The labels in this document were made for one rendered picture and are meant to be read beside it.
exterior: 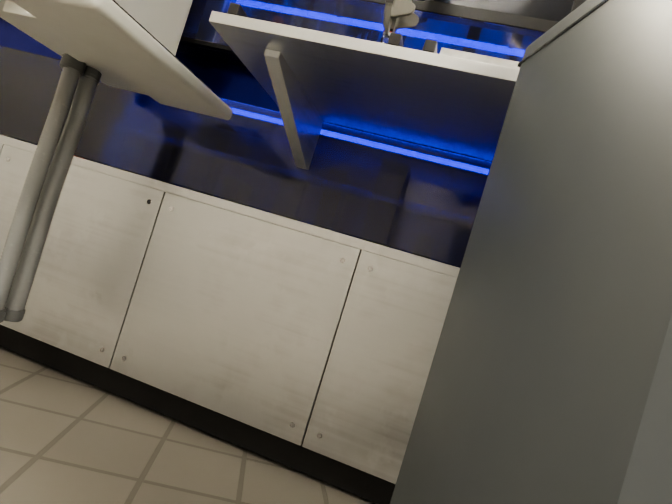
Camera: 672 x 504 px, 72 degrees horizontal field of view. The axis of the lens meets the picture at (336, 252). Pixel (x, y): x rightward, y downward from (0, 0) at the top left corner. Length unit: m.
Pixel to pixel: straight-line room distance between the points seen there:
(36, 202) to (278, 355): 0.65
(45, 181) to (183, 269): 0.37
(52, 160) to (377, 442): 1.00
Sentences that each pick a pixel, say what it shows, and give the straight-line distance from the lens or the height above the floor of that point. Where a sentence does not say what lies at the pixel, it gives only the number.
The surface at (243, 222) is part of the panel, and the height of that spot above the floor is 0.56.
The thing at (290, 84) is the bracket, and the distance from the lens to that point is 0.97.
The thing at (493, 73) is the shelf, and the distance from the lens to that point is 0.77.
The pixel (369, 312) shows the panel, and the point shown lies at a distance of 1.10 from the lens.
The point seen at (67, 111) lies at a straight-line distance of 1.25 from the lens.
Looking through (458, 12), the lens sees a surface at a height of 1.19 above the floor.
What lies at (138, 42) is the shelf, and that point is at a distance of 0.89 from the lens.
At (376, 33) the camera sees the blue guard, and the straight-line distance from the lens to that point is 1.28.
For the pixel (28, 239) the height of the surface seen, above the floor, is 0.37.
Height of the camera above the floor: 0.53
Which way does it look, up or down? 1 degrees up
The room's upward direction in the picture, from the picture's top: 17 degrees clockwise
